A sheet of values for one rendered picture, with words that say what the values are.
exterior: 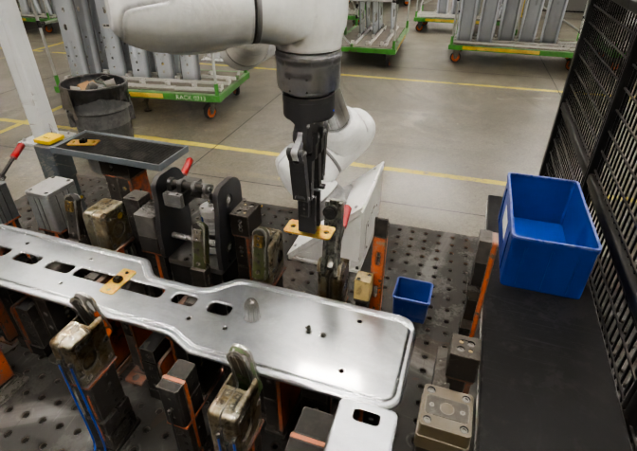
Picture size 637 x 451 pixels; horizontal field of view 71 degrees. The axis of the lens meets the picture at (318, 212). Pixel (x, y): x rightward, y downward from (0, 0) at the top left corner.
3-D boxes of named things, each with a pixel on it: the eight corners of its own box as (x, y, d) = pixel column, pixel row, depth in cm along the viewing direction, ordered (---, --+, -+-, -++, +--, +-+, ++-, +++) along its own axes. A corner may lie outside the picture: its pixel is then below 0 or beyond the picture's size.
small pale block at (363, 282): (348, 391, 112) (354, 279, 93) (351, 380, 115) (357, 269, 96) (361, 395, 111) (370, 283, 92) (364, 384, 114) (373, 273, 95)
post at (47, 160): (73, 261, 157) (30, 146, 134) (89, 249, 163) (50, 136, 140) (90, 266, 155) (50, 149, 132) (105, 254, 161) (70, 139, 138)
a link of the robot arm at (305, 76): (263, 52, 58) (266, 97, 61) (330, 58, 56) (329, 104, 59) (289, 39, 66) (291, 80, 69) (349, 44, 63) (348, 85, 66)
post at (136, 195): (152, 309, 137) (121, 196, 116) (161, 298, 141) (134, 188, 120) (165, 313, 136) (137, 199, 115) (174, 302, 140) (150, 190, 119)
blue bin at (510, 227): (499, 284, 97) (512, 235, 90) (497, 214, 122) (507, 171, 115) (582, 301, 93) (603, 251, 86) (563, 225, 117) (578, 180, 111)
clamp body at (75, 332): (82, 453, 99) (29, 345, 81) (119, 406, 109) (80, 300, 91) (117, 466, 97) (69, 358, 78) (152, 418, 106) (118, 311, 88)
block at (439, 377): (410, 488, 93) (429, 396, 77) (419, 436, 102) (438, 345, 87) (426, 493, 92) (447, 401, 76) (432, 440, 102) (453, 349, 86)
